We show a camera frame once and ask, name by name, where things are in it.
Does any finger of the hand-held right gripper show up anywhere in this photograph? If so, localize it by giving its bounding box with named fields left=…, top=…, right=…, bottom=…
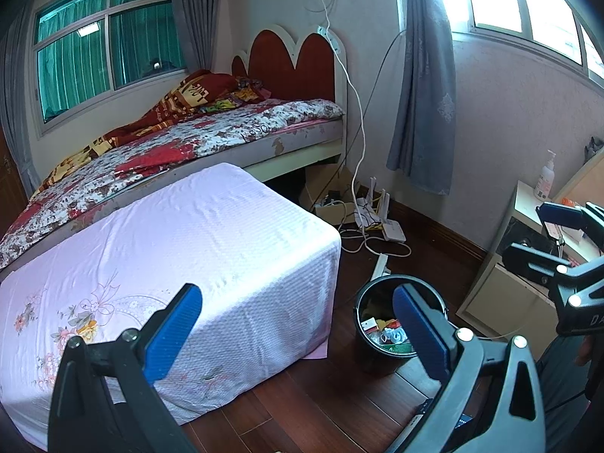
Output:
left=501, top=242, right=583, bottom=288
left=536, top=200, right=604, bottom=246

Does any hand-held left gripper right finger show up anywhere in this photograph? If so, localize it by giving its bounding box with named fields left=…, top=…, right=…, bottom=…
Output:
left=387, top=284, right=548, bottom=453

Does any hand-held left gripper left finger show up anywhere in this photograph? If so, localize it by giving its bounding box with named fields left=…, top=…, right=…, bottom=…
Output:
left=47, top=283, right=203, bottom=453

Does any black plastic bucket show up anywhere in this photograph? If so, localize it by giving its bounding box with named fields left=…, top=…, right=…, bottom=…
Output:
left=353, top=274, right=449, bottom=376

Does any black electronic device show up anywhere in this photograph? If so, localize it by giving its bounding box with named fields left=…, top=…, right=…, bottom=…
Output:
left=501, top=224, right=558, bottom=270

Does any white pump bottle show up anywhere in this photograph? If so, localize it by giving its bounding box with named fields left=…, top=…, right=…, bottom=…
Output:
left=533, top=149, right=556, bottom=201

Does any white cabinet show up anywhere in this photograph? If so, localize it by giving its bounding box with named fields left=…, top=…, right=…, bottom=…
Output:
left=455, top=148, right=604, bottom=341

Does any person's grey pants leg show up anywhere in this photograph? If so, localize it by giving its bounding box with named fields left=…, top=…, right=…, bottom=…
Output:
left=538, top=335, right=595, bottom=416

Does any pink floral table cloth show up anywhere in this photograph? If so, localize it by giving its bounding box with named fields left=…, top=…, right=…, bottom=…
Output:
left=0, top=163, right=342, bottom=449

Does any white router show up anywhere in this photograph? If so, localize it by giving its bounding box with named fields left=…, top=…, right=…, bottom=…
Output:
left=354, top=177, right=407, bottom=242

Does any grey patterned curtain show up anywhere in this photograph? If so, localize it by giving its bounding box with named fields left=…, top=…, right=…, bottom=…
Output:
left=386, top=0, right=458, bottom=196

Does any cardboard box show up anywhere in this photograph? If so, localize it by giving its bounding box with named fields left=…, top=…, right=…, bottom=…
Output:
left=302, top=163, right=362, bottom=225

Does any floral bed sheet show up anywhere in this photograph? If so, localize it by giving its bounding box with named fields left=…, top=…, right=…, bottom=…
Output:
left=0, top=99, right=345, bottom=270

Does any bright window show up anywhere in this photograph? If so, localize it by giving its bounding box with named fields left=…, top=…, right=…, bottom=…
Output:
left=439, top=0, right=604, bottom=81

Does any brown wooden door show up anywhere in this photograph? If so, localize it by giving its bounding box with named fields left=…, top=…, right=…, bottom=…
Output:
left=0, top=123, right=29, bottom=237

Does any red printed blanket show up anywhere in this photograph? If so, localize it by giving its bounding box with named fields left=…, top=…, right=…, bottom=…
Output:
left=31, top=70, right=272, bottom=194

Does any white power strip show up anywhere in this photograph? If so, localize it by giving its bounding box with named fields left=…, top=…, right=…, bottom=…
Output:
left=317, top=23, right=344, bottom=52

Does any red heart-shaped headboard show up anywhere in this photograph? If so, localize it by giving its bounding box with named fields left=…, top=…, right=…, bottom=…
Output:
left=231, top=23, right=347, bottom=105

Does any window with green curtain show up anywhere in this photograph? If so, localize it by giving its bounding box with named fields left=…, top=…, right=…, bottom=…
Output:
left=31, top=0, right=190, bottom=126

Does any white bed frame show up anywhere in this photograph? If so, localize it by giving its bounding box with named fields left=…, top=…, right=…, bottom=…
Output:
left=240, top=118, right=347, bottom=180

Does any white cable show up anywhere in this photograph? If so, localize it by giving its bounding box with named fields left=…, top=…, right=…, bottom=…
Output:
left=299, top=0, right=411, bottom=258

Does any black cable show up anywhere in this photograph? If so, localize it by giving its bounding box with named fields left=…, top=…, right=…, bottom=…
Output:
left=302, top=28, right=409, bottom=208

